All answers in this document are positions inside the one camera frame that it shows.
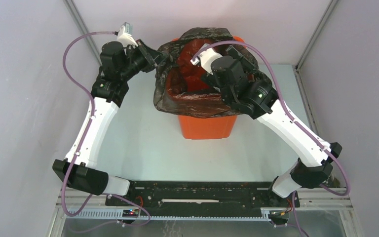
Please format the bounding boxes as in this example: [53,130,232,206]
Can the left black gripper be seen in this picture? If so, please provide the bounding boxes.
[120,39,168,81]

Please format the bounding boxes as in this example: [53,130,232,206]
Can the black plastic trash bag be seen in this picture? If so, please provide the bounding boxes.
[153,27,278,119]

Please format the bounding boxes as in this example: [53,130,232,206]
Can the orange plastic trash bin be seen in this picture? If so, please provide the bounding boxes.
[165,39,237,140]

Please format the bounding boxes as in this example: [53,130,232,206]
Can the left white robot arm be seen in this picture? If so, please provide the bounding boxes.
[52,39,167,206]

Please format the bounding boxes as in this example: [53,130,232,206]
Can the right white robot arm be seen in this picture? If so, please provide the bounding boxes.
[191,44,342,206]

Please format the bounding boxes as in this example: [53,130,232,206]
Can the small electronics board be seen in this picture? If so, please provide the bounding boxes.
[121,209,140,218]

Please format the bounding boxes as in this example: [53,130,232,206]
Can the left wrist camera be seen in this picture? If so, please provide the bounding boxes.
[116,22,138,47]

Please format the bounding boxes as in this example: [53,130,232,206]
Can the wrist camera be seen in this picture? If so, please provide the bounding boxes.
[116,22,138,47]
[190,48,222,75]

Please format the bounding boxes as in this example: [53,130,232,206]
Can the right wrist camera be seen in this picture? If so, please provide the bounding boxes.
[190,48,222,75]

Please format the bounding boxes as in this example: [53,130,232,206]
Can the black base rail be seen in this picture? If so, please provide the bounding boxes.
[124,181,300,217]

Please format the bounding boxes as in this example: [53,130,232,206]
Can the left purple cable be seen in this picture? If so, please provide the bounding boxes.
[61,31,152,234]

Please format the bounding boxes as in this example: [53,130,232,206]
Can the white cable duct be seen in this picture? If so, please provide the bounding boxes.
[73,209,270,221]

